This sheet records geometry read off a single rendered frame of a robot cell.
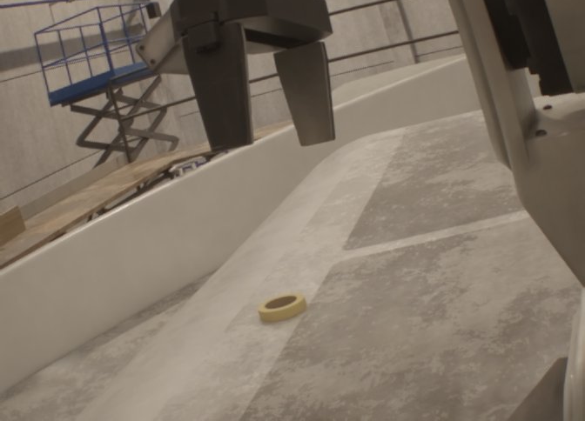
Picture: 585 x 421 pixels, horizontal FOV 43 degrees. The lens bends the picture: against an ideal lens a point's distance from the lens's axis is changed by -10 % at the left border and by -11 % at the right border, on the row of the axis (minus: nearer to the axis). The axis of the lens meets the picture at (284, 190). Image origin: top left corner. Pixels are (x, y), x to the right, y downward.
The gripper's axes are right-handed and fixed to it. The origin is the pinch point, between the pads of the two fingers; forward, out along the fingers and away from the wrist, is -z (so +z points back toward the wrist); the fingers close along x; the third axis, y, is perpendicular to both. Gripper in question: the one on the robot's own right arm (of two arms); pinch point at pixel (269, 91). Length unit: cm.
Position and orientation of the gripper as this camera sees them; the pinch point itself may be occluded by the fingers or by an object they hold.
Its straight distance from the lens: 44.8
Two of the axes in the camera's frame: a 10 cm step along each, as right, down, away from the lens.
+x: -4.2, 0.7, -9.1
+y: 8.9, -1.8, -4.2
